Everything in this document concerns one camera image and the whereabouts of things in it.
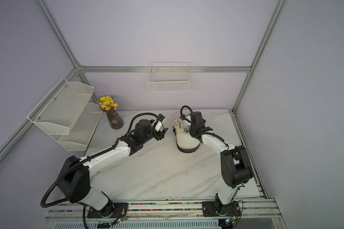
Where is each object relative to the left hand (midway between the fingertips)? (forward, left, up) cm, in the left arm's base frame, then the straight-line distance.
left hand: (161, 125), depth 84 cm
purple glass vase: (+14, +36, -11) cm, 40 cm away
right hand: (+9, -25, -5) cm, 27 cm away
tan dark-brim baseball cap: (-6, -16, -20) cm, 26 cm away
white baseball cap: (-2, -14, -12) cm, 19 cm away
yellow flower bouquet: (+16, +36, +4) cm, 40 cm away
